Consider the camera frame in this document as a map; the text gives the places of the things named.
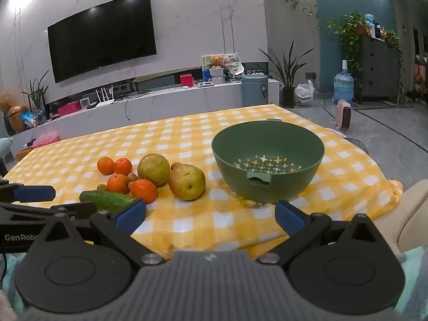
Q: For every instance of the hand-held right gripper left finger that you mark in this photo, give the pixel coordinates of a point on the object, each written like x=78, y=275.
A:
x=131, y=214

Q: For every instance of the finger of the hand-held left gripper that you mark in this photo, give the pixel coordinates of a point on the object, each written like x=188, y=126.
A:
x=33, y=192
x=40, y=211

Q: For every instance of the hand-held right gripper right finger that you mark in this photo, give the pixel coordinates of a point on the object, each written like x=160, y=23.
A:
x=290, y=218

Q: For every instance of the orange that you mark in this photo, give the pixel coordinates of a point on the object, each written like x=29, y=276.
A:
x=117, y=183
x=106, y=166
x=143, y=190
x=123, y=167

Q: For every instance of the green colander bowl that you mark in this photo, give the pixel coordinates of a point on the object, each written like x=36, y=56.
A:
x=267, y=164

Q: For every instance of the yellow-green apple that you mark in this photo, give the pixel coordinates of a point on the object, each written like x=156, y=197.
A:
x=186, y=182

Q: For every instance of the green cucumber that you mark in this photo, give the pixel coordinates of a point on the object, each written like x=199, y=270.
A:
x=107, y=200

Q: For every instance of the small brown kiwi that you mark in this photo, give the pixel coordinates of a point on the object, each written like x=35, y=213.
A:
x=102, y=187
x=175, y=166
x=132, y=176

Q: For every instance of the brown round vase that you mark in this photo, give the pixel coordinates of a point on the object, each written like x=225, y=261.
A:
x=17, y=117

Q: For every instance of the pink box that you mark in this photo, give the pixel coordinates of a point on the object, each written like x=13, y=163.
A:
x=69, y=109

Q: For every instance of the leafy plant in vase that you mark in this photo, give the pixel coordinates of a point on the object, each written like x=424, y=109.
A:
x=37, y=97

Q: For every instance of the yellow checked tablecloth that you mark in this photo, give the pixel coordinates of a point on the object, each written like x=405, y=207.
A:
x=187, y=133

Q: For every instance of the grey chair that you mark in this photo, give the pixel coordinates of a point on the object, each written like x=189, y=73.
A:
x=357, y=143

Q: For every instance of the white router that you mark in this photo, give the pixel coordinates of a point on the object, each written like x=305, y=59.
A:
x=104, y=102

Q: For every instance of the pink space heater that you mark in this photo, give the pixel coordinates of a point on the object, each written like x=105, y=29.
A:
x=343, y=115

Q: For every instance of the white marble television console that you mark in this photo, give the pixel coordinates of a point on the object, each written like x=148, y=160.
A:
x=160, y=102

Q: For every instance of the beige chair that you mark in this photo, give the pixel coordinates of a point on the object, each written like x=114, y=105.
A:
x=414, y=214

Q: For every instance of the white plastic bag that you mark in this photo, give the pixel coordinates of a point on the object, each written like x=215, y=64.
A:
x=304, y=94

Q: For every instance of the grey-blue trash can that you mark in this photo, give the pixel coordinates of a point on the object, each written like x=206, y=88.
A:
x=254, y=90

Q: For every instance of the blue water bottle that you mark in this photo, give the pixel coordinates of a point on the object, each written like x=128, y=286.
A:
x=343, y=85

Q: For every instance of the long-leaf potted plant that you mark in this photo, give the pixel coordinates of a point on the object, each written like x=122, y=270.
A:
x=287, y=73

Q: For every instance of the red box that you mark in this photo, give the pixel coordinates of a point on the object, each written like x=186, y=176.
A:
x=186, y=81

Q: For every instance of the printed picture board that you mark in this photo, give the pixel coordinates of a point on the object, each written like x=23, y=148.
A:
x=230, y=65

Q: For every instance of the black flat television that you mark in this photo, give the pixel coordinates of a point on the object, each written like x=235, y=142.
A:
x=102, y=36

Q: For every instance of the brown teddy bear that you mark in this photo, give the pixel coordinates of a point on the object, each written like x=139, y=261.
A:
x=216, y=62

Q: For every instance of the dark drawer cabinet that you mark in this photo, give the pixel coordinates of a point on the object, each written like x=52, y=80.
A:
x=379, y=70

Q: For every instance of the trailing green cabinet plant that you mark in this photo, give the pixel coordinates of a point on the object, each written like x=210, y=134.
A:
x=349, y=36

